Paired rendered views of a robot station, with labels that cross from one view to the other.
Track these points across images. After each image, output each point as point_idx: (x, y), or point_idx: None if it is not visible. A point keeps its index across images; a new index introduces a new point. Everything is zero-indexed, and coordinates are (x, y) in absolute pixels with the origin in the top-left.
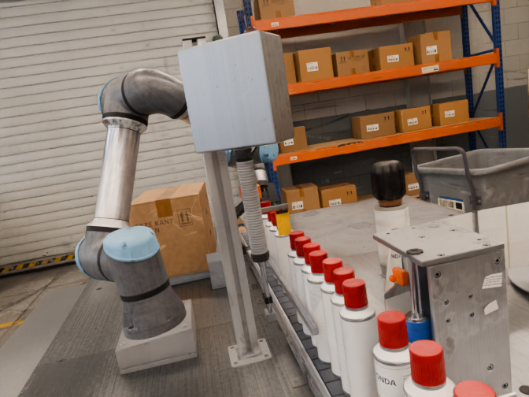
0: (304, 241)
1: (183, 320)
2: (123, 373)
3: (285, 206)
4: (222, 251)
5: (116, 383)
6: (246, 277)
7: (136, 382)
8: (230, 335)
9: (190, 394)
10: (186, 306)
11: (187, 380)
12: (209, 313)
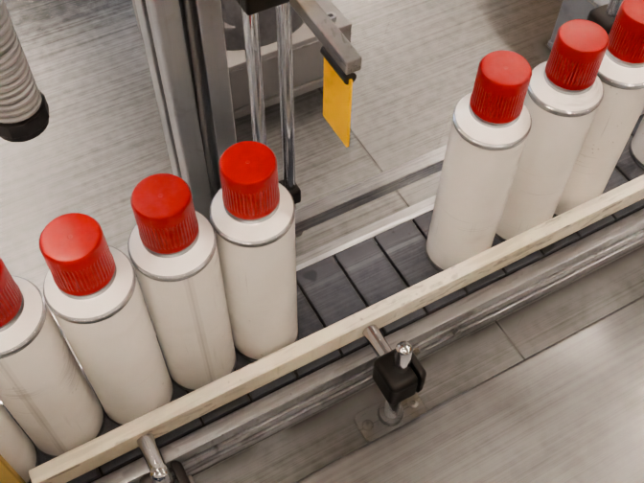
0: (131, 206)
1: (236, 51)
2: (140, 32)
3: (338, 61)
4: (136, 7)
5: (110, 35)
6: (172, 113)
7: (110, 66)
8: (296, 165)
9: (63, 171)
10: (307, 30)
11: (109, 149)
12: (402, 86)
